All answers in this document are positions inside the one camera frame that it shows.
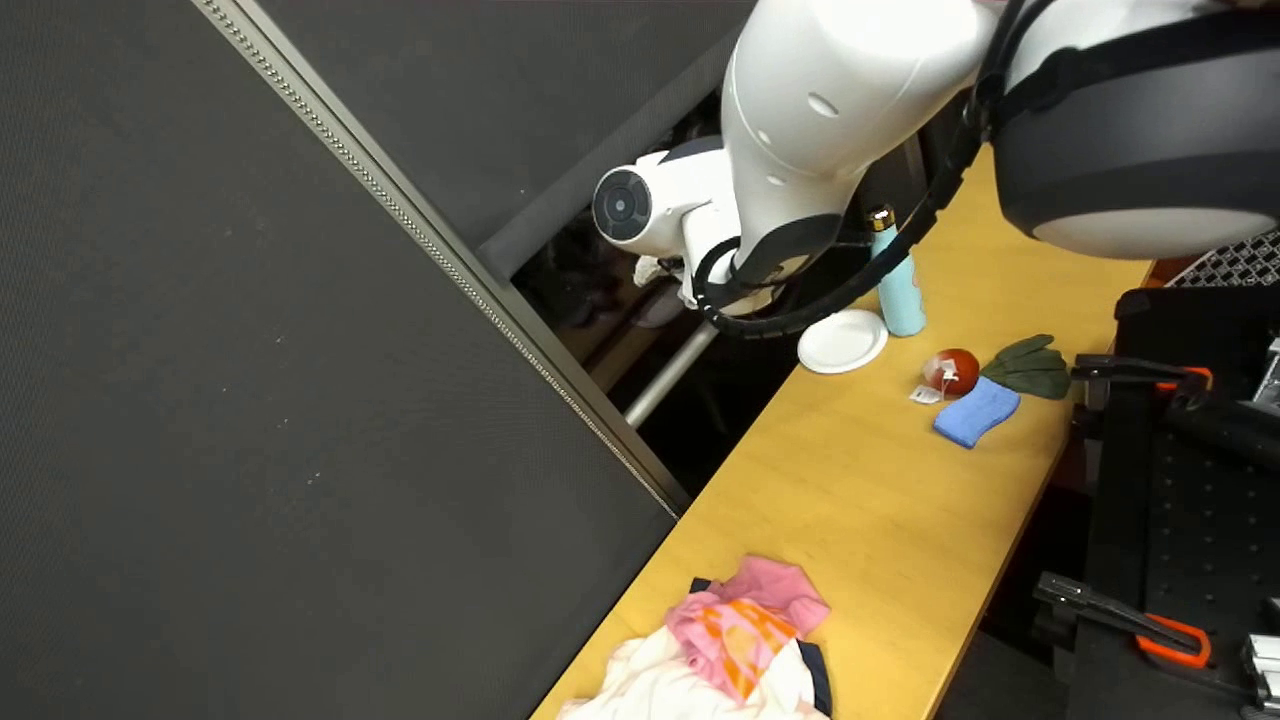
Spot long metal window handrail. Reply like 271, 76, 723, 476
620, 318, 723, 430

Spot white round plate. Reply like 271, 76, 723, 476
793, 306, 893, 380

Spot light blue water bottle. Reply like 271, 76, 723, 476
868, 204, 934, 344

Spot pink orange cloth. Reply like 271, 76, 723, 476
665, 552, 838, 707

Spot grey roller blind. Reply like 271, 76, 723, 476
256, 0, 765, 278

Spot red ball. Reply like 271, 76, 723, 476
928, 344, 983, 398

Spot blue sponge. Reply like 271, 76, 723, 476
928, 374, 1024, 451

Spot dark navy cloth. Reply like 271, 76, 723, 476
796, 635, 839, 720

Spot dark green leaf cloth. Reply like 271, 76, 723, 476
982, 333, 1077, 403

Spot black robot stand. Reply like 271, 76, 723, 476
1056, 278, 1280, 720

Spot perforated metal plate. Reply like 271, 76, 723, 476
1166, 229, 1280, 292

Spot perforated aluminium window frame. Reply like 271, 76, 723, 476
189, 0, 693, 520

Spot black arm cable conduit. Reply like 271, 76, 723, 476
688, 0, 1024, 344

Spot black clamp orange handle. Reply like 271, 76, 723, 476
1029, 566, 1222, 675
1068, 349, 1222, 406

